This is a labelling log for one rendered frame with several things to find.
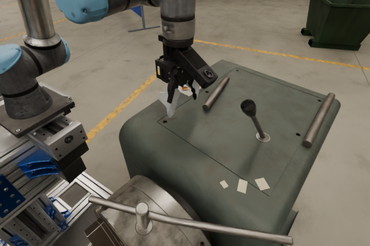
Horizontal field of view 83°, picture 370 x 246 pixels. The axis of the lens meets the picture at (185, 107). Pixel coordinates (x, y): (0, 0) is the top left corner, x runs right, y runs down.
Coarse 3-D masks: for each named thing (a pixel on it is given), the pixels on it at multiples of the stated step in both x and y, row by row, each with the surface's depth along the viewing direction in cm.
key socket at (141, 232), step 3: (150, 219) 42; (150, 222) 41; (138, 225) 41; (150, 225) 41; (138, 228) 40; (147, 228) 40; (150, 228) 40; (138, 231) 40; (141, 231) 40; (144, 231) 40; (147, 231) 40; (150, 231) 40; (141, 234) 40; (144, 234) 40
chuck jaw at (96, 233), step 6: (102, 210) 47; (96, 222) 46; (102, 222) 45; (90, 228) 45; (96, 228) 44; (102, 228) 44; (108, 228) 45; (90, 234) 43; (96, 234) 44; (102, 234) 44; (108, 234) 45; (90, 240) 43; (96, 240) 43; (102, 240) 44; (108, 240) 45; (114, 240) 45
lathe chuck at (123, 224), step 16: (128, 192) 48; (96, 208) 48; (160, 208) 43; (112, 224) 41; (128, 224) 41; (160, 224) 41; (128, 240) 38; (144, 240) 39; (160, 240) 39; (176, 240) 40
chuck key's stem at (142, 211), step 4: (140, 204) 35; (144, 204) 35; (136, 208) 35; (140, 208) 35; (144, 208) 35; (148, 208) 35; (136, 212) 34; (140, 212) 34; (144, 212) 34; (148, 212) 35; (140, 216) 34; (144, 216) 35; (140, 220) 36; (144, 220) 36; (148, 220) 37; (140, 224) 37; (144, 224) 37; (148, 224) 38; (140, 228) 40; (144, 228) 40
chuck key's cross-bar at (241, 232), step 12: (96, 204) 37; (108, 204) 36; (120, 204) 36; (156, 216) 35; (168, 216) 36; (204, 228) 33; (216, 228) 33; (228, 228) 33; (240, 228) 32; (264, 240) 31; (276, 240) 30; (288, 240) 30
